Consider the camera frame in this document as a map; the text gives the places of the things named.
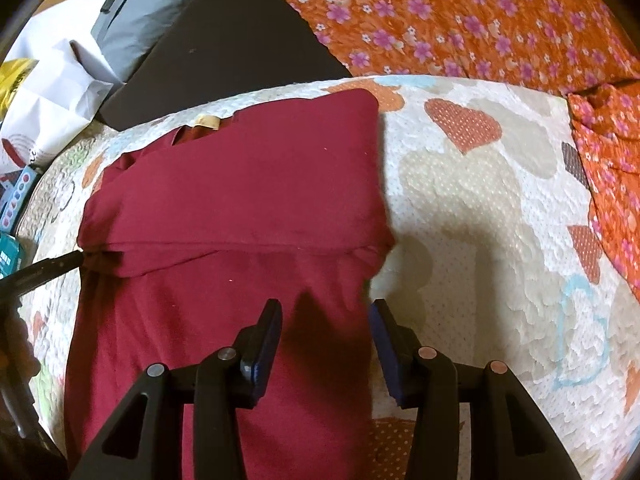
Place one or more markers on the person's left hand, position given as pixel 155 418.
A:
pixel 16 348

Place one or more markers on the black cushion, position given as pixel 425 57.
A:
pixel 217 49

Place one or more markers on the teal patterned box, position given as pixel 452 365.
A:
pixel 16 188

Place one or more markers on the orange floral bedsheet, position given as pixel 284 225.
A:
pixel 571 48

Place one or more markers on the yellow plastic bag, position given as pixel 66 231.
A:
pixel 12 74

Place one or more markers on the heart patterned white quilt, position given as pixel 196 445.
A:
pixel 495 255

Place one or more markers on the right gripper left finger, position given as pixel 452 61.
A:
pixel 231 379

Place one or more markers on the white plastic bag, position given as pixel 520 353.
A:
pixel 63 92

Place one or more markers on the grey fabric bag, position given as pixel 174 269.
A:
pixel 127 30

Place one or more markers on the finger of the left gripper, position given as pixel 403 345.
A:
pixel 37 274

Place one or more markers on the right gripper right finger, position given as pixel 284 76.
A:
pixel 422 378

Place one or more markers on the dark red garment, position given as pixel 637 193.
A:
pixel 187 239

